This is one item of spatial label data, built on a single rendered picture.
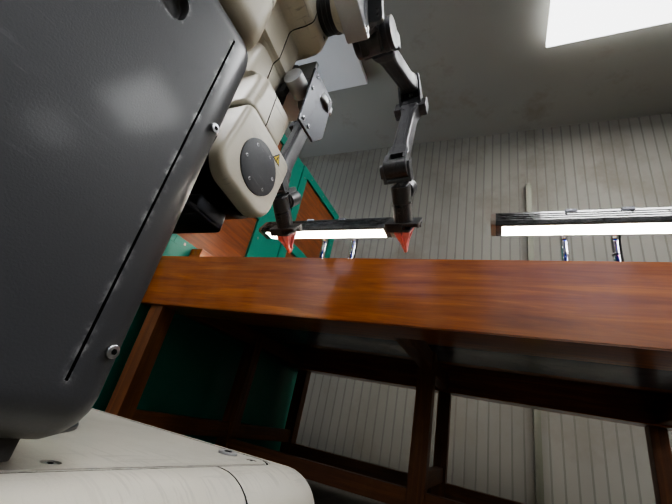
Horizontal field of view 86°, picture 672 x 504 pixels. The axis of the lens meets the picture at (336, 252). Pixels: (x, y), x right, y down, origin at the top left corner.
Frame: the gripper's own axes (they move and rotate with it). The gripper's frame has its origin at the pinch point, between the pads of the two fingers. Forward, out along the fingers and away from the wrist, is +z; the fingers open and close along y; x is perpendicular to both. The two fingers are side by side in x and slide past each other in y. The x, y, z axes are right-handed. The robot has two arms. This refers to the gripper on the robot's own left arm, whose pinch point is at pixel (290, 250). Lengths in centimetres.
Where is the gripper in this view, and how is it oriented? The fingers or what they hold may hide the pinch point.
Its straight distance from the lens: 130.0
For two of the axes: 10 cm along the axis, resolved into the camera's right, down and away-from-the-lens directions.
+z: 1.4, 9.3, 3.3
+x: -3.9, 3.6, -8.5
